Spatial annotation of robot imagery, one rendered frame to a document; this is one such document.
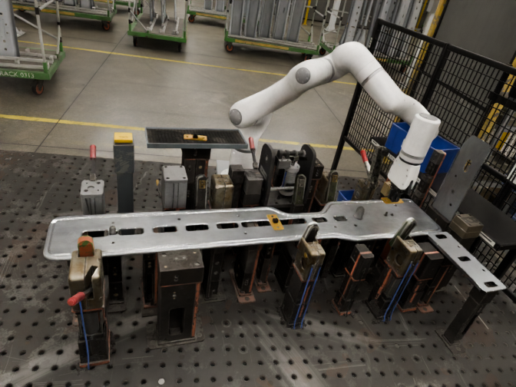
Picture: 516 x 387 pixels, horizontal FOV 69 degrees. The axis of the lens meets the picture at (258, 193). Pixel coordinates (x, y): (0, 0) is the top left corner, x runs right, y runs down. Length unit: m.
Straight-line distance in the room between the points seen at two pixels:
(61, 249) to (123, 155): 0.41
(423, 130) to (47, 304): 1.36
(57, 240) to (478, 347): 1.48
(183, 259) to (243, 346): 0.39
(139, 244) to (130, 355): 0.34
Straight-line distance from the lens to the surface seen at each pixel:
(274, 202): 1.49
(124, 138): 1.41
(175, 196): 1.31
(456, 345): 1.64
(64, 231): 1.25
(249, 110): 1.65
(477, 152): 1.60
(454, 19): 3.98
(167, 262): 1.08
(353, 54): 1.42
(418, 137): 1.38
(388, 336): 1.53
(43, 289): 1.52
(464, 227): 1.61
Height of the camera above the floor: 1.78
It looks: 32 degrees down
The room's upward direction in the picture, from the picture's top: 11 degrees clockwise
